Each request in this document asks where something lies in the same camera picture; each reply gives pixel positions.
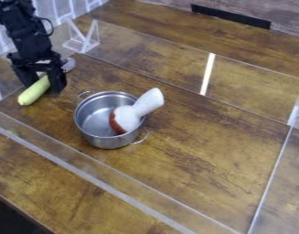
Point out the white and red mushroom toy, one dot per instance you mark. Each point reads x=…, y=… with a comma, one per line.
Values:
x=124, y=118

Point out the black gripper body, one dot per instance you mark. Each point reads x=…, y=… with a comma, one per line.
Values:
x=41, y=63

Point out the black strip on table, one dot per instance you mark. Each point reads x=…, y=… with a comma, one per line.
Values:
x=247, y=20

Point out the clear acrylic triangle stand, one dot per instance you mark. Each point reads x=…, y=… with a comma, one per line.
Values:
x=81, y=43

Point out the silver metal pot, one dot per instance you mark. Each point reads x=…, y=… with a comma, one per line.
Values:
x=91, y=119

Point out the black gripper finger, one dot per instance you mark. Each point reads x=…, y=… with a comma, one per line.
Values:
x=25, y=74
x=56, y=78

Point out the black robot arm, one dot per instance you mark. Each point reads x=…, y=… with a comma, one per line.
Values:
x=34, y=56

